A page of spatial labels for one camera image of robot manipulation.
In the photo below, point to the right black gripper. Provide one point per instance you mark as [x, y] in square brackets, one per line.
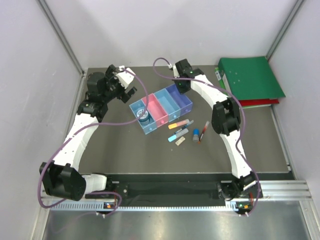
[181, 91]

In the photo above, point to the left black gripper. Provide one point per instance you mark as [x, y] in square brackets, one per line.
[123, 96]

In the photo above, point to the purple drawer box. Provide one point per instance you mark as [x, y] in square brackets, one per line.
[182, 100]

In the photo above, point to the blue slime jar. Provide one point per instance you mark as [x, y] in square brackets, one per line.
[143, 116]

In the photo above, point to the pink drawer box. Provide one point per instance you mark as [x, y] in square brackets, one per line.
[157, 111]

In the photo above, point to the orange highlighter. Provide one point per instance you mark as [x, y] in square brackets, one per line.
[178, 124]

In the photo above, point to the light green folder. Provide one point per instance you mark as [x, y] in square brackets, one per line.
[222, 85]

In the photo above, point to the beige eraser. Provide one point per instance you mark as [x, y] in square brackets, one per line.
[180, 140]

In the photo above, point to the light blue highlighter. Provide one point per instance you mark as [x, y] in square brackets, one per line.
[178, 135]

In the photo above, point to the dark green binder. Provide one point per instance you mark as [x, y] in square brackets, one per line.
[249, 78]

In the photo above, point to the red folder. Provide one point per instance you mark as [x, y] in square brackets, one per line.
[258, 102]

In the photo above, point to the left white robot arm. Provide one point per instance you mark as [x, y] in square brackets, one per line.
[60, 176]

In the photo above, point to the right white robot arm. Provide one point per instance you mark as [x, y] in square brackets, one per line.
[225, 121]

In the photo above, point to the dark blue pen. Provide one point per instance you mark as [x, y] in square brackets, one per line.
[185, 126]

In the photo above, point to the red pen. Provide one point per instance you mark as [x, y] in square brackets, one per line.
[203, 131]

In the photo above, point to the grey blue glue stick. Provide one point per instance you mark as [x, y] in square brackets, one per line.
[196, 135]

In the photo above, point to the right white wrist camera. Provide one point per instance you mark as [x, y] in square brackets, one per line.
[173, 68]

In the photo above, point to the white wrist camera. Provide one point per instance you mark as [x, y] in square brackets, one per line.
[125, 76]
[173, 68]

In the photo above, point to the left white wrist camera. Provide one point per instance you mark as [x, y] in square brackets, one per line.
[125, 76]

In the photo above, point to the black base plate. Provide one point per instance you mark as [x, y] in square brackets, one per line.
[172, 191]

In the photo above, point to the grey slotted cable duct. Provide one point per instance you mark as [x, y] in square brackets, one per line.
[105, 206]

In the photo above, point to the aluminium front rail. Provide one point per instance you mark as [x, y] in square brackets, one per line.
[279, 189]

